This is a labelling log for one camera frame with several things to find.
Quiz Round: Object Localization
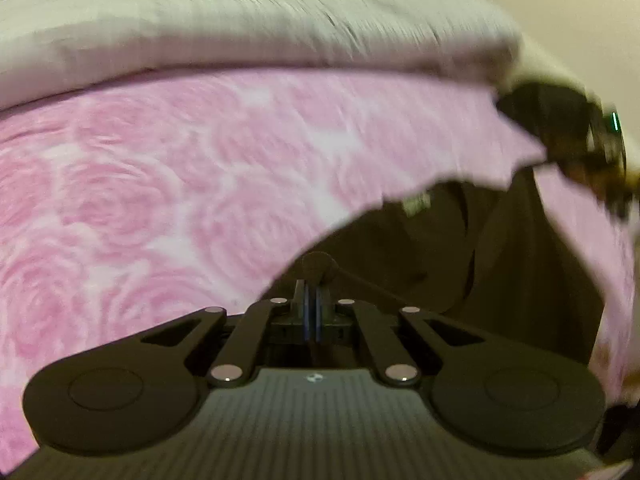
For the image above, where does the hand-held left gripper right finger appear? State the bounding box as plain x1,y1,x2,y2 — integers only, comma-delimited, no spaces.
311,280,486,387

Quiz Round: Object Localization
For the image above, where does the dark brown fleece garment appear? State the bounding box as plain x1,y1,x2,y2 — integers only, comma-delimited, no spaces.
262,157,608,368

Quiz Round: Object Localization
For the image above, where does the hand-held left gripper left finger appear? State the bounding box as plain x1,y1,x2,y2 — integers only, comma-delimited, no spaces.
140,279,311,387

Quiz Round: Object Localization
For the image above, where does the white striped duvet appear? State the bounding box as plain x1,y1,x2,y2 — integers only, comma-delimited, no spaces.
0,0,524,111

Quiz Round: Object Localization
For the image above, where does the pink rose blanket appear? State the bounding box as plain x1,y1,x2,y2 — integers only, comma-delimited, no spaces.
0,67,640,467

